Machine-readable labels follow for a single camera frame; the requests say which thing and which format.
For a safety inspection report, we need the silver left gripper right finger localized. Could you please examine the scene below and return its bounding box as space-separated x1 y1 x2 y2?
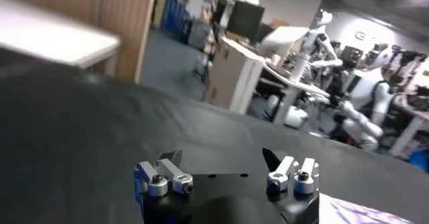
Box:
262 147 320 195

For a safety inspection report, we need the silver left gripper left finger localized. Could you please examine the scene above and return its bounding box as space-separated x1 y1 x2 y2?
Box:
133 149 194 199

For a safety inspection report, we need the lilac t-shirt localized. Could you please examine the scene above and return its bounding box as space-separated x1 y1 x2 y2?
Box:
318 193 416 224

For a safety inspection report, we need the white standing desk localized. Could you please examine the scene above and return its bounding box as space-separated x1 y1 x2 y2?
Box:
259 60 332 126

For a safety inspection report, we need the large black table cover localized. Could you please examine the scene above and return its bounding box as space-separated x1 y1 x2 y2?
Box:
0 49 429 224

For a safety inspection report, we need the tall white cardboard box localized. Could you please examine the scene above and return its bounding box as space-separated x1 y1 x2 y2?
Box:
203 36 265 115

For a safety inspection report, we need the white humanoid robot with base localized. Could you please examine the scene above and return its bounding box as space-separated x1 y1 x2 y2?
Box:
266 46 398 153

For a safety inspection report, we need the white open laptop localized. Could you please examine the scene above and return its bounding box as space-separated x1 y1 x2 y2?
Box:
260 26 311 59

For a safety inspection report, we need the black monitor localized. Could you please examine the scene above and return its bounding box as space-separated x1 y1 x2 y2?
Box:
227 0 265 45

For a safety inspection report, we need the wooden partition screen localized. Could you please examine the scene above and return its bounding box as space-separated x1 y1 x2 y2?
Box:
0 0 159 84

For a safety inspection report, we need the white table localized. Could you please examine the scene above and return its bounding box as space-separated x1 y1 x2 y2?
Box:
0 0 121 69

